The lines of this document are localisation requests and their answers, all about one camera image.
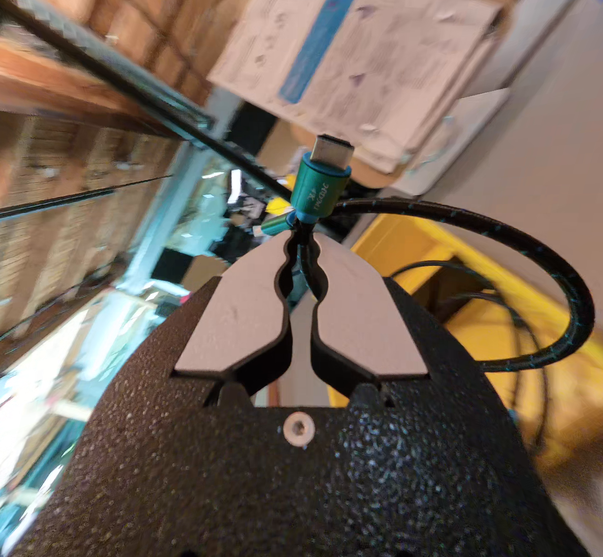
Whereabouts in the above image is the yellow plastic bin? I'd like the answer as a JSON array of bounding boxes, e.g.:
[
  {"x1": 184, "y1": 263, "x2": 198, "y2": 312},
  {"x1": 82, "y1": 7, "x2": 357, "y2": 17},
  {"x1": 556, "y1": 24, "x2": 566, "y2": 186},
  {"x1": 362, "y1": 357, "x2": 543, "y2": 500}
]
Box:
[{"x1": 327, "y1": 213, "x2": 603, "y2": 487}]

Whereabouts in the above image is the printed instruction sheet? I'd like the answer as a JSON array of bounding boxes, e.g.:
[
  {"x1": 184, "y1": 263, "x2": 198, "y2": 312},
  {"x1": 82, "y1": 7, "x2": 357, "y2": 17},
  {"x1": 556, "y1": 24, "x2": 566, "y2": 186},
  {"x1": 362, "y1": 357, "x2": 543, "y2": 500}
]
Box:
[{"x1": 207, "y1": 0, "x2": 506, "y2": 175}]

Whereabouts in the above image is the grey desk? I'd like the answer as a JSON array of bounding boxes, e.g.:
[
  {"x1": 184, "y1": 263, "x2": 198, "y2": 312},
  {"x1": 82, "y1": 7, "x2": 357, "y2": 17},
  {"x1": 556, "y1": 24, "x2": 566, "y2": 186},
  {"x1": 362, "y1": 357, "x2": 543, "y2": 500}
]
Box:
[{"x1": 339, "y1": 0, "x2": 603, "y2": 557}]

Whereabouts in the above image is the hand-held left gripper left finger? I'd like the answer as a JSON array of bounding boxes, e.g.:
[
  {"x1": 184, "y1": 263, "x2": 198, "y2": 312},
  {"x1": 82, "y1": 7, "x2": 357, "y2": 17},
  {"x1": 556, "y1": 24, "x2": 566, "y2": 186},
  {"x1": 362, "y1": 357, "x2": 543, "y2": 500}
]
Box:
[{"x1": 174, "y1": 232, "x2": 294, "y2": 397}]

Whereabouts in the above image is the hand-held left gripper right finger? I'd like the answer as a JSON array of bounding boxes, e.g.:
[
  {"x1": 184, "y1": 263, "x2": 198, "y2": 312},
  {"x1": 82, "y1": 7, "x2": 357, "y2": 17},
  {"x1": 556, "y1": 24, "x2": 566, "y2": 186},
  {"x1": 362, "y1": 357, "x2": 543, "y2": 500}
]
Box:
[{"x1": 310, "y1": 233, "x2": 429, "y2": 398}]

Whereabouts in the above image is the thick braided green-plug cable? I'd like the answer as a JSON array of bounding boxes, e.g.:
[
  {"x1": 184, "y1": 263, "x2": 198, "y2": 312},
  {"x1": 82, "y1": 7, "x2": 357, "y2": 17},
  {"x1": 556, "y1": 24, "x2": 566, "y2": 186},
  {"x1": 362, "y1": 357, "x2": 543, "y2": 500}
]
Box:
[{"x1": 288, "y1": 133, "x2": 595, "y2": 374}]

